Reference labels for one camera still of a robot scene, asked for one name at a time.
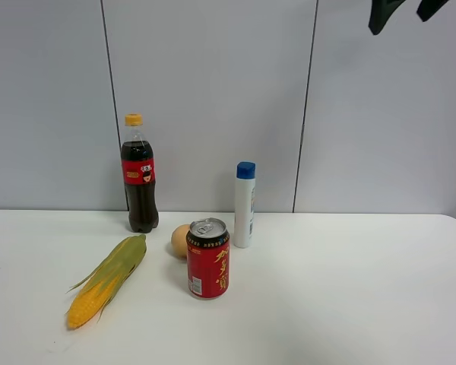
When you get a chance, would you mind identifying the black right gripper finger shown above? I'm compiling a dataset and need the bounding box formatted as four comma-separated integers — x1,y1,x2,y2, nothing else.
416,0,448,21

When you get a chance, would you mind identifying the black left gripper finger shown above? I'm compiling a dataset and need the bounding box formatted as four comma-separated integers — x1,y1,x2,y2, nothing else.
369,0,403,35

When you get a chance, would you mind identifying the white bottle with blue cap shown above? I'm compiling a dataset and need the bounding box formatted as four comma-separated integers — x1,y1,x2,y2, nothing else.
233,161,256,249

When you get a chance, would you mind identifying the cola bottle with yellow cap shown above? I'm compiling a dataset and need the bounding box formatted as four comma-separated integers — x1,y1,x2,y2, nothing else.
121,113,159,233

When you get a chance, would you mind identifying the red drink can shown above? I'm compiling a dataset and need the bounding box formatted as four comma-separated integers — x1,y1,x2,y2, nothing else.
186,217,230,300

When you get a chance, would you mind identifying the yellow corn cob with husk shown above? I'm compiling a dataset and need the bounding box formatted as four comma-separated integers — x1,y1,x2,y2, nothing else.
66,234,147,330

